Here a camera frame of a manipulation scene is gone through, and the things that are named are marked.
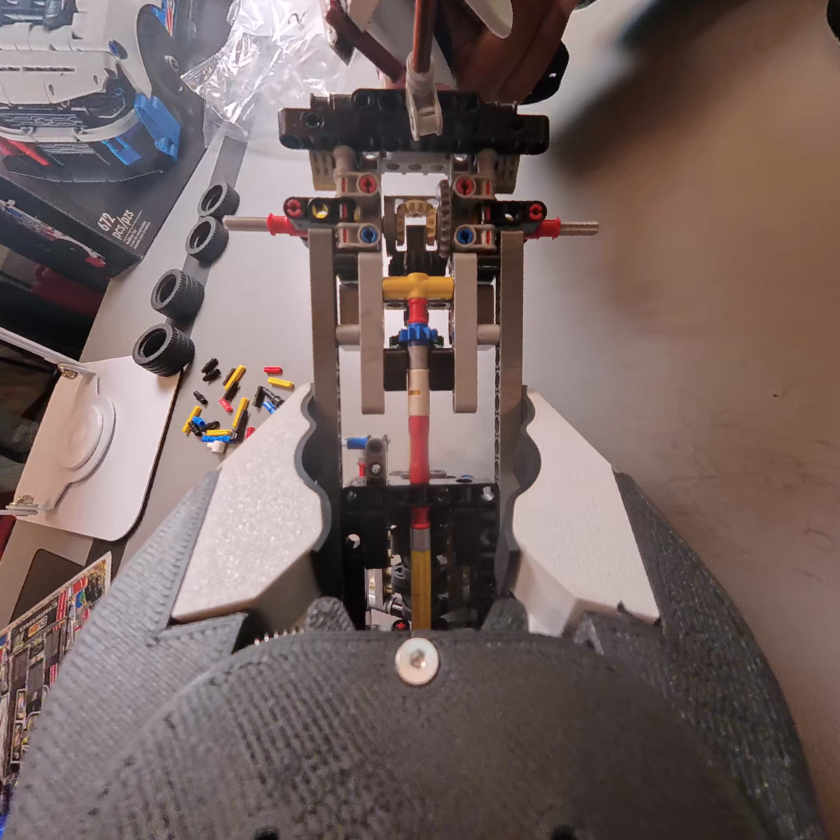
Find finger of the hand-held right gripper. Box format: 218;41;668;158
323;0;418;74

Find person's right hand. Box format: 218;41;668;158
430;0;580;106

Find lego race car box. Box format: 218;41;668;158
0;0;249;280

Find lego car chassis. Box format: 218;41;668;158
223;56;600;632

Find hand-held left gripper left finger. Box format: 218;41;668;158
168;382;333;624

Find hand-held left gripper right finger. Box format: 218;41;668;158
495;387;662;641

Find row of black tyres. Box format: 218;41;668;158
167;131;250;368

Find white book stand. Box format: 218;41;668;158
0;328;182;543

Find black lego beam subassembly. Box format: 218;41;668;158
277;56;551;156

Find brown lego axle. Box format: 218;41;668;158
408;0;439;67

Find person's right forearm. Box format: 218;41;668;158
577;0;840;67

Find empty clear plastic bag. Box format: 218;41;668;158
180;0;368;142

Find Lego instruction booklet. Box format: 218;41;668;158
0;551;112;788

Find pile of lego pins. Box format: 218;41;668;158
180;357;293;455

